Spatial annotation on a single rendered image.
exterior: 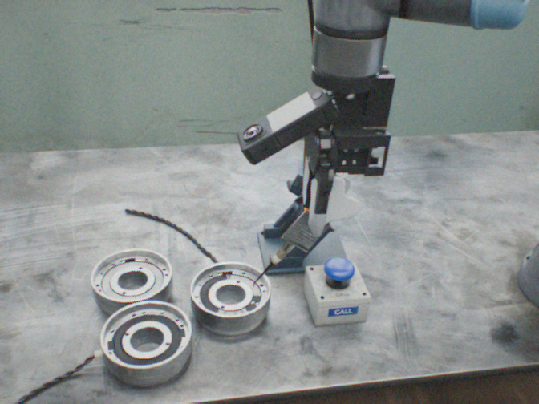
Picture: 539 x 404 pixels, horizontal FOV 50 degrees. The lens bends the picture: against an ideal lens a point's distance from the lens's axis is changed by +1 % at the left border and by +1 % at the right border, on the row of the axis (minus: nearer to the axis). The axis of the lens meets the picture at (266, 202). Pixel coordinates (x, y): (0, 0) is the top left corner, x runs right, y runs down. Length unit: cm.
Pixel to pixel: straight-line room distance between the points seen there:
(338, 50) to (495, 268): 48
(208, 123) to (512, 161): 145
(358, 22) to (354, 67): 4
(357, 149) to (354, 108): 5
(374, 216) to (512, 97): 191
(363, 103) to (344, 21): 10
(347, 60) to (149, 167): 58
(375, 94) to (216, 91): 175
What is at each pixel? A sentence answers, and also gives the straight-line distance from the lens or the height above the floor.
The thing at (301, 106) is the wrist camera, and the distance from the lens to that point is 64.
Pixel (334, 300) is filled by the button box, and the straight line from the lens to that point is 74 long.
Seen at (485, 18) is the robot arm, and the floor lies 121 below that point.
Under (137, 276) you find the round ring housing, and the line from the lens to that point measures 81.
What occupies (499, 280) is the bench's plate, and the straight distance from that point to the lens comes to 92.
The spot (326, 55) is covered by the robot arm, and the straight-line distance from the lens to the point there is 60.
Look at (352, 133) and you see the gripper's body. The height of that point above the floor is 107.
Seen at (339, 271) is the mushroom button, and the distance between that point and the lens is 74.
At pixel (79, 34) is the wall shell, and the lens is 228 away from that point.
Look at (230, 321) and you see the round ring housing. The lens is 72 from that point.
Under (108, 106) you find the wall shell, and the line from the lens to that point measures 238.
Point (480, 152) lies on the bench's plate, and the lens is 125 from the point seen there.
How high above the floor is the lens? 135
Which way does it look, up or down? 34 degrees down
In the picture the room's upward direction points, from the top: 3 degrees clockwise
